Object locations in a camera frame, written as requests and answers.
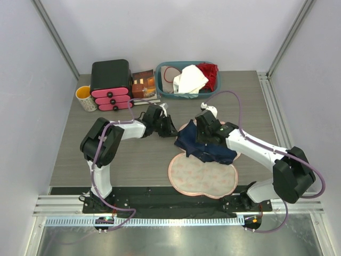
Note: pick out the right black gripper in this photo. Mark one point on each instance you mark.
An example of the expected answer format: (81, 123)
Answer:
(199, 138)

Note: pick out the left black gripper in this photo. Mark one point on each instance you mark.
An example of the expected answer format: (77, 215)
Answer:
(170, 130)

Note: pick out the navy blue bra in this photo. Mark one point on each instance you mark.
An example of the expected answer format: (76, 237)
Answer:
(186, 140)

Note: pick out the pink mesh laundry bag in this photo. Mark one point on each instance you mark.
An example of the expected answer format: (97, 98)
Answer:
(192, 177)

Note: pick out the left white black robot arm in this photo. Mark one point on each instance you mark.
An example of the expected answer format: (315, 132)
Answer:
(101, 143)

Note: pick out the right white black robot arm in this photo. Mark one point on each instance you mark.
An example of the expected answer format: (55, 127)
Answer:
(292, 175)

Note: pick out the white cloth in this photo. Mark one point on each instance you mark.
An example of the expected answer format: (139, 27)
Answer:
(189, 81)

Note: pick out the stack of books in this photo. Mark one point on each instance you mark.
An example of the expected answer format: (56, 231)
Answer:
(144, 87)

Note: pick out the grey cloth with red loop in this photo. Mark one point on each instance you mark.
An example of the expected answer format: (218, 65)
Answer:
(168, 73)

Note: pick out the red garment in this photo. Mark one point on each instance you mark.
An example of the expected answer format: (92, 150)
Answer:
(210, 71)

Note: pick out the teal plastic basket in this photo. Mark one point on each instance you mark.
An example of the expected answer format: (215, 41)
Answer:
(159, 75)

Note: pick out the black pink drawer organizer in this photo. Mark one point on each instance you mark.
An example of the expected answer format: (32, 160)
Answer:
(111, 85)

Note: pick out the yellow inside patterned mug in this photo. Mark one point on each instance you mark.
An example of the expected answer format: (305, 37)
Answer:
(83, 95)

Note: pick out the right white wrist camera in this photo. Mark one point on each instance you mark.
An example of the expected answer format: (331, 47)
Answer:
(212, 109)

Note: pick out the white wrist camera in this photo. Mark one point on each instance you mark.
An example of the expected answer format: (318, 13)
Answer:
(212, 109)
(163, 107)

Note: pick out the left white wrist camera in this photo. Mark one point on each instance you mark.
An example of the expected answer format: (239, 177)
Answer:
(163, 107)

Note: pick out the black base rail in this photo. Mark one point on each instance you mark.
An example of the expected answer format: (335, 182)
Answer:
(167, 203)

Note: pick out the white slotted cable duct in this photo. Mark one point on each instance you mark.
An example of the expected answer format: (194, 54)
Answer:
(135, 222)

